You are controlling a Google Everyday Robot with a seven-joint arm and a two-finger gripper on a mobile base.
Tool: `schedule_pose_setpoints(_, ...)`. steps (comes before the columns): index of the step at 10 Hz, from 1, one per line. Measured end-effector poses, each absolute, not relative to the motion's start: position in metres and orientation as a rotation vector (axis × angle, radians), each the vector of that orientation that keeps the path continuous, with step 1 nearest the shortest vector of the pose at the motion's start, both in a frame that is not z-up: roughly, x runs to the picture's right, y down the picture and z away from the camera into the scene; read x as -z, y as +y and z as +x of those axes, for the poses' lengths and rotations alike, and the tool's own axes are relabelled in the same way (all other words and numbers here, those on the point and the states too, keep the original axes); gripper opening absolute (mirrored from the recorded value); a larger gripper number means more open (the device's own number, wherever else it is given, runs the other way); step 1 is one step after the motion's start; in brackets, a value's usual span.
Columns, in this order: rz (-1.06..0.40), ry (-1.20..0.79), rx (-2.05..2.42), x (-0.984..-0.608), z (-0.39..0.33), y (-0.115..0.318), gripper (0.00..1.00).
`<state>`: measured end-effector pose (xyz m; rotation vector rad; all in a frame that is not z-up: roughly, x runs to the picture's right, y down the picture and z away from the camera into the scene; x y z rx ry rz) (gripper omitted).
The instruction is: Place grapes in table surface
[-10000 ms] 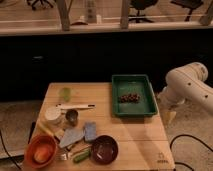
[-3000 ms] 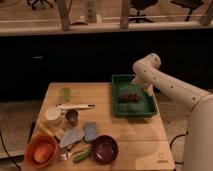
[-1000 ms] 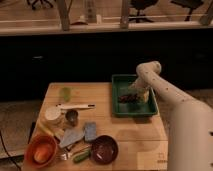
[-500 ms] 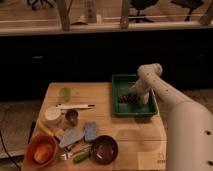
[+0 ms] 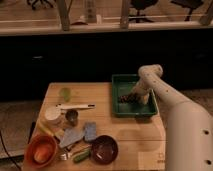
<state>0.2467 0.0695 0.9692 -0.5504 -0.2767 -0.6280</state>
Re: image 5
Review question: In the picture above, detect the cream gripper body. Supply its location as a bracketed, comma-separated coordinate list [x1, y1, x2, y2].
[132, 82, 150, 105]

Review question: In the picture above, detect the dark red grape bunch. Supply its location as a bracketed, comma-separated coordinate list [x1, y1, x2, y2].
[119, 94, 137, 103]

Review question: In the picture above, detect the green plastic tray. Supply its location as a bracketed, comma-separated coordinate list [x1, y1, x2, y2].
[111, 74, 158, 118]

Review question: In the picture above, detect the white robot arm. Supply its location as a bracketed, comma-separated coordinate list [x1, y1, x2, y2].
[132, 64, 213, 171]

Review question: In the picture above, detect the black office chair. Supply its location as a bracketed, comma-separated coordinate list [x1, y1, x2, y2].
[129, 0, 158, 23]

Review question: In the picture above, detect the dark maroon bowl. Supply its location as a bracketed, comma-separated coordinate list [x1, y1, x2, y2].
[90, 135, 118, 165]

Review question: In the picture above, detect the small metal cup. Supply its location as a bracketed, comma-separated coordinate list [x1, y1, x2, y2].
[65, 109, 78, 126]

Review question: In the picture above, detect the light green pepper toy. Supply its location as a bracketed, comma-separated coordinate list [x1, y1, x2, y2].
[59, 88, 71, 102]

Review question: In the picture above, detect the grey blue cloth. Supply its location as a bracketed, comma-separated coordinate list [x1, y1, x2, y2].
[59, 128, 84, 148]

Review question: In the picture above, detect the green cucumber toy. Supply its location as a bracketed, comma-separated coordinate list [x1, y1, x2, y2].
[73, 150, 90, 163]

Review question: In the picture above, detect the white round container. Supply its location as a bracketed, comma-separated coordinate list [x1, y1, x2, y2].
[44, 106, 61, 125]

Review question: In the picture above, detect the silver fork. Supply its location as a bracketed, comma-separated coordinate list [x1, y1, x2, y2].
[60, 146, 90, 161]

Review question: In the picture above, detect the yellow banana toy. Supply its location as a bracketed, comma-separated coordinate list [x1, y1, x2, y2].
[37, 120, 54, 137]

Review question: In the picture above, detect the orange plastic bowl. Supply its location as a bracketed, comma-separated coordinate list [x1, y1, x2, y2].
[24, 135, 58, 169]

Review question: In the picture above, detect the peach fruit in bowl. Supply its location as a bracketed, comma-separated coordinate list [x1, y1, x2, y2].
[34, 147, 50, 163]

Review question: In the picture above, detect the black cable left floor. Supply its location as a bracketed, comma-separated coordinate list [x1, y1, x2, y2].
[0, 129, 23, 171]

